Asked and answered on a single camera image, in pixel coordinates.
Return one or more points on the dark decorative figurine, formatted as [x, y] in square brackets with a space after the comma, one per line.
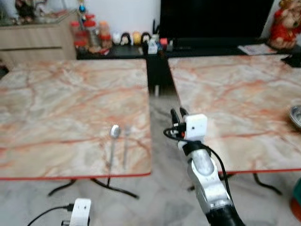
[24, 9]

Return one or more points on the blue ornament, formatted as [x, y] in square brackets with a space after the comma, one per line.
[82, 8]

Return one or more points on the small red object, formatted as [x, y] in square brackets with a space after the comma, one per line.
[163, 44]

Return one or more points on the black television console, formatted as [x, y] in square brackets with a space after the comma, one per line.
[160, 70]

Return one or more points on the light wooden cabinet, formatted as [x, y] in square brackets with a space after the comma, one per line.
[33, 40]

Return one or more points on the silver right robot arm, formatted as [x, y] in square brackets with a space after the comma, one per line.
[203, 165]

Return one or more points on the silver metal spoon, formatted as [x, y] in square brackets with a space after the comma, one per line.
[115, 131]

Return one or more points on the silver metal fork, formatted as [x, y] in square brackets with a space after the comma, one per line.
[126, 141]

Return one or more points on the printed magazine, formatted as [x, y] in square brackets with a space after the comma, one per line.
[256, 49]

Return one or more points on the black television screen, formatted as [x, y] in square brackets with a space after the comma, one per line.
[216, 19]

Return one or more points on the black haired pale figurine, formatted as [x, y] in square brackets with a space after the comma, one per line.
[125, 39]

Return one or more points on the small white figurine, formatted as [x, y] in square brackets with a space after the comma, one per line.
[116, 39]

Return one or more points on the small black figurine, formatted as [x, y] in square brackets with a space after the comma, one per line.
[146, 38]

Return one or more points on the green and red stool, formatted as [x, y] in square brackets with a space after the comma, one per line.
[297, 202]

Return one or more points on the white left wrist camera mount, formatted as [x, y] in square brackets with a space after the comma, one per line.
[81, 212]

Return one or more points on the small white box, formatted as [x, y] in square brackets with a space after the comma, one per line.
[152, 47]

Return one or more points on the red and gold plush figure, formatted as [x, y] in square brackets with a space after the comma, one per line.
[282, 28]

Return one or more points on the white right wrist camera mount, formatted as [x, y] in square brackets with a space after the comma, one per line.
[196, 126]

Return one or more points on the small yellow figurine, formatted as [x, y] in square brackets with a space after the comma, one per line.
[136, 37]

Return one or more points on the tall clear jar red lid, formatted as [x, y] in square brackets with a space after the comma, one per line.
[90, 30]

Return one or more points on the black metal table base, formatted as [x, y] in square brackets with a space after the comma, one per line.
[268, 185]
[108, 184]

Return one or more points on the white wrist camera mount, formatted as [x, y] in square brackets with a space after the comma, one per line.
[196, 126]
[81, 212]

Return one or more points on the small black object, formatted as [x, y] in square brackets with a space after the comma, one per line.
[294, 60]

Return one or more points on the clear jar orange lid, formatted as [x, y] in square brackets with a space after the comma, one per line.
[105, 34]

